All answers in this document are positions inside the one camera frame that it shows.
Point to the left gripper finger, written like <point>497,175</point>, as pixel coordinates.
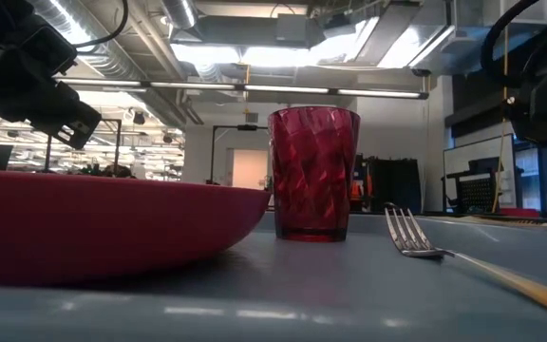
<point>71,126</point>

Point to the pink round plate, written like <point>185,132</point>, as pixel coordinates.
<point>112,228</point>

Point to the red faceted plastic cup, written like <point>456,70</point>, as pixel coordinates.
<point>312,176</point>

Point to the person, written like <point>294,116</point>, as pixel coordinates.
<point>118,172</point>

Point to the white board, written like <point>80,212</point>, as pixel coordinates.
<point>463,152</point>

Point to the red bin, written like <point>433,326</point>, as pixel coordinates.
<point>519,212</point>

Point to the black cabinet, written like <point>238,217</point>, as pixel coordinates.
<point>394,185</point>

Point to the pale door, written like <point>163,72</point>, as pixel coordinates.
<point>250,171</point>

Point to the black cart with orange item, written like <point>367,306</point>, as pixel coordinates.
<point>360,185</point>

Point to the long ceiling tube light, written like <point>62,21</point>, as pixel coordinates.
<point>283,89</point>

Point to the black gantry frame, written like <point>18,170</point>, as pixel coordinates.
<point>246,127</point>
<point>118,142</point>

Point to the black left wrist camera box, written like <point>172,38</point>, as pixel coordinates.
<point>48,50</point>

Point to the corrugated silver air duct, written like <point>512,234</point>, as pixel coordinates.
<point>112,66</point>

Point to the silver round air duct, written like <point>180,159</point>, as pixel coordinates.
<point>181,12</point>

